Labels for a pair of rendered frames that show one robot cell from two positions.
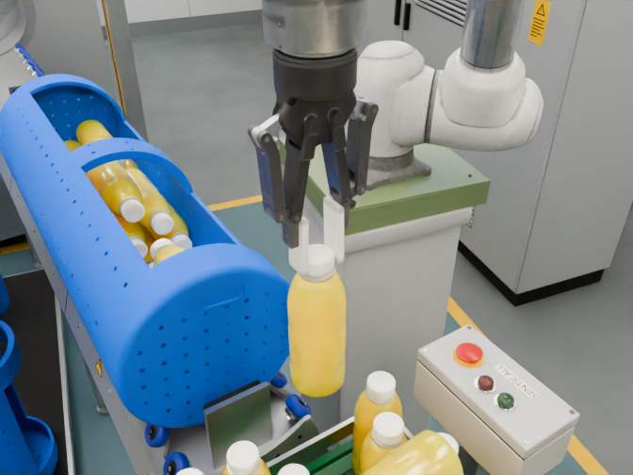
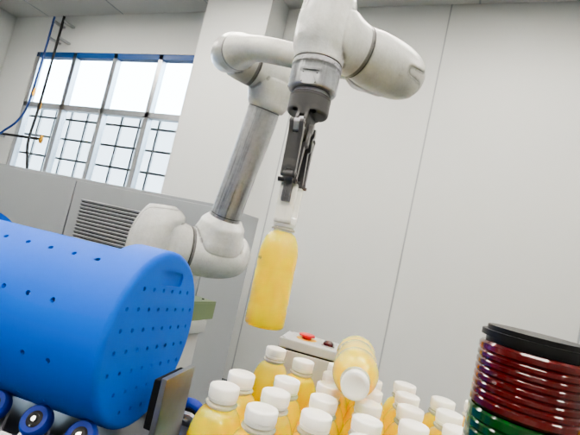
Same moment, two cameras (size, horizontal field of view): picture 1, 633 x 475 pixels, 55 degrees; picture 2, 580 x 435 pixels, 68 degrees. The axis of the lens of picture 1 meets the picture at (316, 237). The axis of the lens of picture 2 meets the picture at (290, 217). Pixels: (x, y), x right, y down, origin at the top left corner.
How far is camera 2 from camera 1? 69 cm
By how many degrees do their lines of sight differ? 57
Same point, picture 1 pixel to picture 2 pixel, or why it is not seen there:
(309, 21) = (331, 73)
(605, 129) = (212, 322)
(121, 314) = (106, 276)
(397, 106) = (174, 239)
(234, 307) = (174, 294)
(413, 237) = not seen: hidden behind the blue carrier
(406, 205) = not seen: hidden behind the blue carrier
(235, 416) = (175, 393)
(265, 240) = not seen: outside the picture
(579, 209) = (198, 381)
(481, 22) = (234, 192)
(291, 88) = (313, 104)
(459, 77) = (215, 223)
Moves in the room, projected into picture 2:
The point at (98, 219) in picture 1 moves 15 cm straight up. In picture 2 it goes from (18, 230) to (42, 141)
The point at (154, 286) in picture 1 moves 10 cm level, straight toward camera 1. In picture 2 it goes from (137, 255) to (187, 268)
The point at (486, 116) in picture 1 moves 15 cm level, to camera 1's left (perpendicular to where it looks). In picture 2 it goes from (229, 249) to (189, 241)
